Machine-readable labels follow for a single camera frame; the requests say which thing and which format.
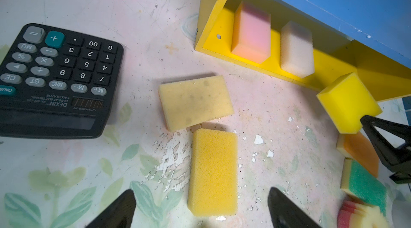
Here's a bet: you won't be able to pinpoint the pale yellow tan sponge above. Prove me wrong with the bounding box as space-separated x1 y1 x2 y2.
158 76 234 132

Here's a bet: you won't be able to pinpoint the yellow sponge rectangle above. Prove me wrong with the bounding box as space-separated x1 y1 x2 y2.
187 128 238 217

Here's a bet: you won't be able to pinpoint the bright yellow sponge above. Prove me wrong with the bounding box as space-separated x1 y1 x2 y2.
316 72 382 134

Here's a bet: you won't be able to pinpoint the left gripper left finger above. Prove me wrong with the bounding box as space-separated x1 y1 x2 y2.
86 189 136 228

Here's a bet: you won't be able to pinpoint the black calculator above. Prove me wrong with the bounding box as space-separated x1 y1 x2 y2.
1 23 124 140

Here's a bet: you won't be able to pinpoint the green sponge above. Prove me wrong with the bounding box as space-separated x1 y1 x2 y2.
340 158 387 216

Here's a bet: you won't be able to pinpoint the yellow shelf pink blue boards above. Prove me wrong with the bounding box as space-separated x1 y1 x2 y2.
195 0 411 101

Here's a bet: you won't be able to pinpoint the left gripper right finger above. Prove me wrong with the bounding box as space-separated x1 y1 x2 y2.
268 187 320 228

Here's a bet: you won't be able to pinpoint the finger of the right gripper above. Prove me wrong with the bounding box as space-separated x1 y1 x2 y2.
360 115 411 184

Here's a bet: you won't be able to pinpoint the smiley face round sponge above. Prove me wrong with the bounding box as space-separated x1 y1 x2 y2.
337 201 390 228

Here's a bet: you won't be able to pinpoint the orange sponge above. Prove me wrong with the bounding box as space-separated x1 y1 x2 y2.
336 132 380 178

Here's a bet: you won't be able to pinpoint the beige pale pink sponge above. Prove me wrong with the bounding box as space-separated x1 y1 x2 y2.
280 21 315 78

